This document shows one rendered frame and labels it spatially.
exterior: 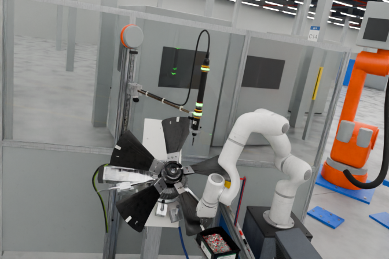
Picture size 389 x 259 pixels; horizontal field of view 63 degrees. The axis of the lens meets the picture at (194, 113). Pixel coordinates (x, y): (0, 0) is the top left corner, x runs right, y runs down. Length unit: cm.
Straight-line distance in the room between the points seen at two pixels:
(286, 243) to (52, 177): 188
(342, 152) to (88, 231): 386
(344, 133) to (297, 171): 340
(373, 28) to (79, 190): 435
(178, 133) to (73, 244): 152
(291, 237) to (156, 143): 107
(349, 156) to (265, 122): 384
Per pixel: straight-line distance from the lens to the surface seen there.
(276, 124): 159
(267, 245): 199
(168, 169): 178
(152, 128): 214
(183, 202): 178
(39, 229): 298
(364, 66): 534
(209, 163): 193
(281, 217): 204
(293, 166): 189
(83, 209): 281
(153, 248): 222
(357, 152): 532
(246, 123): 154
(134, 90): 214
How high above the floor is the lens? 198
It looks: 14 degrees down
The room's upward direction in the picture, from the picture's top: 9 degrees clockwise
